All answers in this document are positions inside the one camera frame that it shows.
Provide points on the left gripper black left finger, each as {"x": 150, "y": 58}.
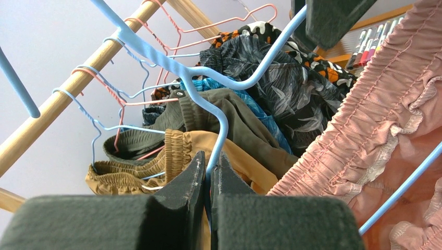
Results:
{"x": 169, "y": 219}

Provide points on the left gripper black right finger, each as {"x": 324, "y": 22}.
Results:
{"x": 242, "y": 219}

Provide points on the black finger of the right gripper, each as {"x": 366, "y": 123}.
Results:
{"x": 327, "y": 21}

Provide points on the pink shorts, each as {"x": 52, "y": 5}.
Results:
{"x": 385, "y": 127}

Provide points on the pink wire hanger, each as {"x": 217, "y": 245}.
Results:
{"x": 195, "y": 17}

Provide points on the blue wire hanger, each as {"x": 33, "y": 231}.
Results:
{"x": 19, "y": 142}

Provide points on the brown hanging shorts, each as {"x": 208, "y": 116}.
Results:
{"x": 127, "y": 171}

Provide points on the orange camo hanging shorts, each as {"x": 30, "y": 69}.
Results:
{"x": 310, "y": 58}

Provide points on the dark leaf print shorts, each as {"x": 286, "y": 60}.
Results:
{"x": 301, "y": 100}

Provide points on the blue patterned hanging shorts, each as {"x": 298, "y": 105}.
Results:
{"x": 207, "y": 84}

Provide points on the coloured marker set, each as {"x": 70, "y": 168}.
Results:
{"x": 369, "y": 42}

